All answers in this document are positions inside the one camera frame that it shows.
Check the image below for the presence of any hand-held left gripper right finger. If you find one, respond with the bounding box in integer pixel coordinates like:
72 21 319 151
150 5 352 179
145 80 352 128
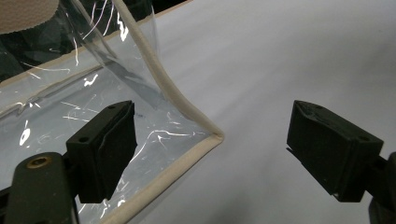
286 99 385 203

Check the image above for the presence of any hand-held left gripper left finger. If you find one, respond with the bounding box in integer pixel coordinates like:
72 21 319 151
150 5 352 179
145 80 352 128
65 100 138 204

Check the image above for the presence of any clear plastic bag beige trim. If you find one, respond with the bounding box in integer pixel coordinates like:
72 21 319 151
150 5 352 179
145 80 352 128
0 0 225 224

